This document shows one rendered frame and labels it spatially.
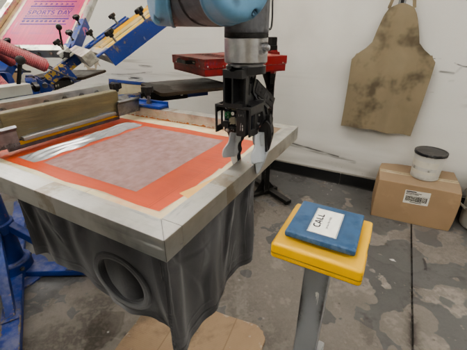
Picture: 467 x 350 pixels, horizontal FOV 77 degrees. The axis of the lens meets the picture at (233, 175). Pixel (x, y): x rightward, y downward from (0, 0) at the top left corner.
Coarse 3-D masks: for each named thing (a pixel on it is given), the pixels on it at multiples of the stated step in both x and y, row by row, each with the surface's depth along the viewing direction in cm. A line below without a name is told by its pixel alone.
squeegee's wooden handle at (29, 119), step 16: (80, 96) 88; (96, 96) 91; (112, 96) 96; (0, 112) 70; (16, 112) 72; (32, 112) 75; (48, 112) 79; (64, 112) 83; (80, 112) 87; (96, 112) 92; (32, 128) 76; (48, 128) 80
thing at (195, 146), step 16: (96, 128) 94; (144, 128) 94; (160, 128) 94; (176, 128) 94; (128, 144) 80; (144, 144) 80; (160, 144) 80; (176, 144) 80; (192, 144) 80; (208, 144) 80; (224, 144) 80; (192, 160) 70; (208, 160) 70; (224, 160) 70
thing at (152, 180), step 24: (48, 144) 80; (96, 144) 80; (48, 168) 66; (72, 168) 66; (96, 168) 66; (120, 168) 66; (144, 168) 66; (168, 168) 66; (192, 168) 66; (216, 168) 66; (120, 192) 56; (144, 192) 56; (168, 192) 56
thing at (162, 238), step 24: (168, 120) 102; (192, 120) 97; (288, 144) 79; (0, 168) 58; (240, 168) 58; (264, 168) 66; (24, 192) 52; (48, 192) 49; (72, 192) 49; (216, 192) 49; (72, 216) 47; (96, 216) 44; (120, 216) 43; (144, 216) 43; (168, 216) 43; (192, 216) 43; (120, 240) 43; (144, 240) 40; (168, 240) 39
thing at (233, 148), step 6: (234, 138) 59; (240, 138) 59; (228, 144) 58; (234, 144) 60; (240, 144) 61; (222, 150) 58; (228, 150) 59; (234, 150) 61; (240, 150) 62; (222, 156) 58; (228, 156) 60; (234, 156) 62; (240, 156) 63; (234, 162) 62
